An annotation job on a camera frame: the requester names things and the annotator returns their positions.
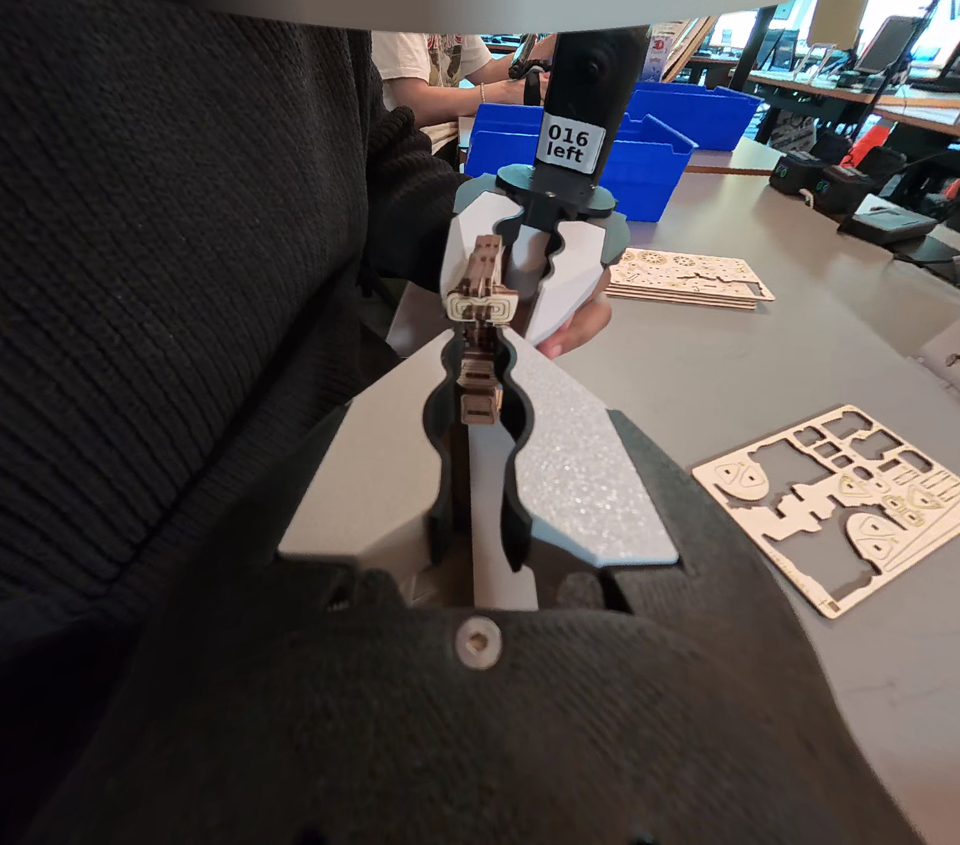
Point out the wooden puzzle model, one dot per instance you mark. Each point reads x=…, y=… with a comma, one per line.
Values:
x=480, y=305

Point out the orange cone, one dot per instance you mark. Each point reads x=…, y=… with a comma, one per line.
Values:
x=879, y=144

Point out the flat black device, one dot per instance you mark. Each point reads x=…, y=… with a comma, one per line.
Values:
x=889, y=222

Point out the black battery charger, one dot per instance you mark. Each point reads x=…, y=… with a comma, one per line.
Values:
x=799, y=174
x=855, y=181

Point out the leaning wooden board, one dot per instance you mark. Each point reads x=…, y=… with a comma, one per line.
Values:
x=690, y=46

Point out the person's left forearm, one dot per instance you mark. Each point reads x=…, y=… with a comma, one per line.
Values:
x=412, y=200

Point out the grey desk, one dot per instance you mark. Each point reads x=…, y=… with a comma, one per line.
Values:
x=712, y=372

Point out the wooden puzzle sheet with cutouts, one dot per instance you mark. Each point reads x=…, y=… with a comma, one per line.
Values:
x=739, y=481

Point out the colourful puzzle box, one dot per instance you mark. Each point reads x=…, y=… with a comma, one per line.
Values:
x=661, y=57

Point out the black tripod stand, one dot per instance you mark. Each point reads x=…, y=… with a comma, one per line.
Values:
x=754, y=46

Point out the blue plastic bin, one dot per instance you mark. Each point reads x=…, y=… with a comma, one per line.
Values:
x=705, y=117
x=652, y=177

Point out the person's left hand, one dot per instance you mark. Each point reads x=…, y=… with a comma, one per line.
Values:
x=585, y=327

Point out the long wooden table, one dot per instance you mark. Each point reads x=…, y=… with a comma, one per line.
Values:
x=922, y=102

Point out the person's black sweater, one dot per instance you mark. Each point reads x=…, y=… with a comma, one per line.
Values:
x=187, y=260

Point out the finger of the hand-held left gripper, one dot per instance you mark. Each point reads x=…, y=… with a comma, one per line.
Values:
x=472, y=222
x=577, y=275

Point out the beige chair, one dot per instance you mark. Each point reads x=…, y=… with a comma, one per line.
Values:
x=836, y=20

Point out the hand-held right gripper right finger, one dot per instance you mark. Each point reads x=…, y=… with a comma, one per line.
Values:
x=592, y=485

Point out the stack of wooden puzzle sheets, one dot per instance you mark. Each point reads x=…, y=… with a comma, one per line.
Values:
x=690, y=279

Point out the white patterned box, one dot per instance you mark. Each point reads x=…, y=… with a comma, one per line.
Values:
x=941, y=354

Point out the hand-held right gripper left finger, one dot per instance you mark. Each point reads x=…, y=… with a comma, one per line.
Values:
x=360, y=485

